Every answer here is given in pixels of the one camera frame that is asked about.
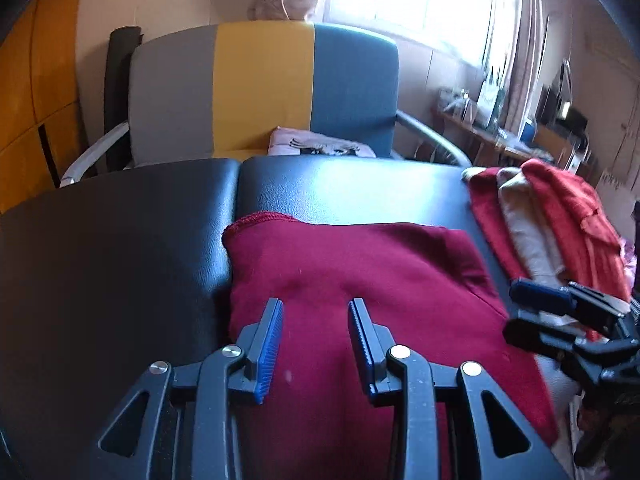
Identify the pink printed cloth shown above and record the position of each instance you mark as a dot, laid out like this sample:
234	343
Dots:
320	146

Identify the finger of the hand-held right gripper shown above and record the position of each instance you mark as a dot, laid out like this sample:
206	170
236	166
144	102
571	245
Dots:
542	296
535	335

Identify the pile of red and cream clothes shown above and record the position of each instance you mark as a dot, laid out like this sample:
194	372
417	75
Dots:
565	210

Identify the beige garment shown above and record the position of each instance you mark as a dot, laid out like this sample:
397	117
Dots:
525	230

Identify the bright window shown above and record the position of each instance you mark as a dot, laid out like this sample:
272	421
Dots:
415	0

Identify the blue container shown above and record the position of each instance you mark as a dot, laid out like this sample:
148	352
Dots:
528	130

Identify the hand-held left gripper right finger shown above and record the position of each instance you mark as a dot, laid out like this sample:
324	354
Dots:
361	347

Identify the grey yellow blue armchair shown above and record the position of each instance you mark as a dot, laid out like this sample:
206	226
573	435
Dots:
175	100

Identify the dark red embroidered sweater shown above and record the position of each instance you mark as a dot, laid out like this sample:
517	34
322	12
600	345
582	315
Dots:
375	270

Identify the striped side curtain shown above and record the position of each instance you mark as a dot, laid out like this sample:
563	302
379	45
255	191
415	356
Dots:
525	35

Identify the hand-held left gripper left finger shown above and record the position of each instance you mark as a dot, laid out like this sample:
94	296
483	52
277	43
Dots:
267	347

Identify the cluttered wooden desk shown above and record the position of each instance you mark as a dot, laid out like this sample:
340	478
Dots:
505	140

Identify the orange wooden wardrobe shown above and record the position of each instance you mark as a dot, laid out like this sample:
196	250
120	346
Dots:
30	110

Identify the black rolled mat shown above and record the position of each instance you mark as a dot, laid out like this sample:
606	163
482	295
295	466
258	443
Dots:
120	90

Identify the pink crumpled cloth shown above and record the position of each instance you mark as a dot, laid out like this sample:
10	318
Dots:
631	260

